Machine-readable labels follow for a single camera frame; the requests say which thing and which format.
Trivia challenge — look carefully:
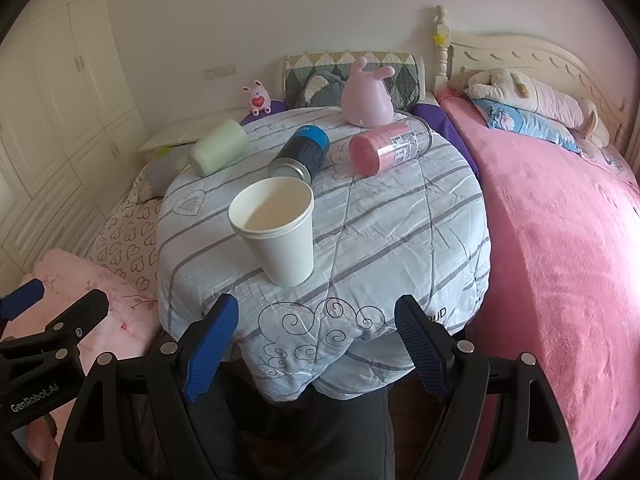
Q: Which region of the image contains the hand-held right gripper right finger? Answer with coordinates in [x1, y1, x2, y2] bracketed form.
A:
[394, 294, 581, 480]

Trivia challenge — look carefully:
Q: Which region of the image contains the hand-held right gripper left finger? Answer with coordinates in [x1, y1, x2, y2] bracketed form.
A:
[52, 293, 241, 480]

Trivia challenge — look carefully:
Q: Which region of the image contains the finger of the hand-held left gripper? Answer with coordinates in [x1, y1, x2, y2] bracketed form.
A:
[0, 288, 110, 361]
[0, 278, 46, 325]

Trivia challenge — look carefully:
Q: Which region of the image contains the white paper cup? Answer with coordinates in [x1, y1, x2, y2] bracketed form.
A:
[228, 178, 316, 288]

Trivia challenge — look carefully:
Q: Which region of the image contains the pale green cup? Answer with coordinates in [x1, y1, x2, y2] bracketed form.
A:
[188, 119, 249, 178]

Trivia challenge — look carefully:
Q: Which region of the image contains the pink floral blanket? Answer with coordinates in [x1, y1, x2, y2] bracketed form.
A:
[0, 247, 164, 480]

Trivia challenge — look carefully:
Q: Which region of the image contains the heart pattern pillow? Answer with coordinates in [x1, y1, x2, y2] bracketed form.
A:
[85, 164, 167, 307]

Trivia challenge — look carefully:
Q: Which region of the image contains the striped light blue quilt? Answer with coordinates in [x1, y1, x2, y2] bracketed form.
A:
[156, 106, 491, 406]

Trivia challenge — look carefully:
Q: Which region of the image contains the pink fleece blanket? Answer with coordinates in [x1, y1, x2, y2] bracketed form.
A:
[436, 91, 640, 480]

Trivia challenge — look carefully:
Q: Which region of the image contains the grey cushion with green patch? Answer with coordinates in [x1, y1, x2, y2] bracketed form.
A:
[145, 146, 194, 199]

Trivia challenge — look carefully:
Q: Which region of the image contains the pink clear bottle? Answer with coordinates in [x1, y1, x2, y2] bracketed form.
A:
[348, 116, 435, 176]

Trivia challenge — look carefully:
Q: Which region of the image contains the white pillow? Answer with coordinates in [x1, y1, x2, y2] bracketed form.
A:
[137, 107, 251, 154]

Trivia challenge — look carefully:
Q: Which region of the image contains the blue and black can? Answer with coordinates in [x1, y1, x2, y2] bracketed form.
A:
[267, 124, 331, 186]

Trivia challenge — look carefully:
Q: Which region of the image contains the white wardrobe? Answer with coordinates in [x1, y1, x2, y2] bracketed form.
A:
[0, 0, 152, 281]

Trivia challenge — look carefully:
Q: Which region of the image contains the purple cloth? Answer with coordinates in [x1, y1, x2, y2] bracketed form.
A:
[239, 99, 292, 127]
[410, 101, 481, 179]

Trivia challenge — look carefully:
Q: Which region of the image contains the blue printed pillow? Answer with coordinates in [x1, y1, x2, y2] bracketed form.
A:
[471, 98, 586, 155]

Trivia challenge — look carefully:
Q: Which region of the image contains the small pink bunny figurine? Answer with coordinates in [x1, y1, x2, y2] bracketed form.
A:
[242, 80, 273, 115]

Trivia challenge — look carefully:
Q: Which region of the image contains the pink rabbit toy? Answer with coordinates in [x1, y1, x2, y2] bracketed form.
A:
[341, 58, 394, 127]

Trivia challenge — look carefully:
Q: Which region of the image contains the white printed blanket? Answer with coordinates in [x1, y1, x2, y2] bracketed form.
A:
[594, 143, 640, 183]

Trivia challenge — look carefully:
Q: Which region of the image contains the patchwork quilted cushion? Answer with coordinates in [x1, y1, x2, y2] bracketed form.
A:
[282, 51, 424, 111]

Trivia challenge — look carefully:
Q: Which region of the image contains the grey plush pillow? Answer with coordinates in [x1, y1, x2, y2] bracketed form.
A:
[299, 71, 351, 109]

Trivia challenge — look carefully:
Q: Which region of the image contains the cream plush dog toy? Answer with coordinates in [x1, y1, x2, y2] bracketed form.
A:
[465, 67, 612, 149]

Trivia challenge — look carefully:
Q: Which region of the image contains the cream wooden bed headboard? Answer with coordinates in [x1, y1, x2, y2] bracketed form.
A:
[432, 5, 634, 151]

